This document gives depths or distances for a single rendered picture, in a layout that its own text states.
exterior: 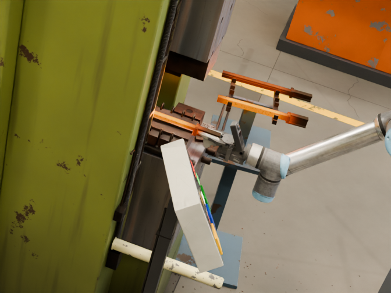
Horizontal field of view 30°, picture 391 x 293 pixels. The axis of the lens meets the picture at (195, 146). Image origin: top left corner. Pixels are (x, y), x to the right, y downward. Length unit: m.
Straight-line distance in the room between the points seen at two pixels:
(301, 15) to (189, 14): 3.84
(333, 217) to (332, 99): 1.58
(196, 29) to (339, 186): 2.48
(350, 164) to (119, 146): 2.82
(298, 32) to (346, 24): 0.41
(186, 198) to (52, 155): 0.63
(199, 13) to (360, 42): 3.93
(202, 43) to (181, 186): 0.56
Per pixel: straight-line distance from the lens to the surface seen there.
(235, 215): 4.18
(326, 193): 4.67
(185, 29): 2.53
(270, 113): 3.21
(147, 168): 2.84
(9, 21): 2.36
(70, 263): 2.85
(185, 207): 2.14
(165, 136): 2.82
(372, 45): 6.33
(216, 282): 2.76
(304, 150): 2.96
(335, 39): 6.34
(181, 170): 2.28
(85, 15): 2.33
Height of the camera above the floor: 2.45
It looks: 32 degrees down
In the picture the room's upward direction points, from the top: 16 degrees clockwise
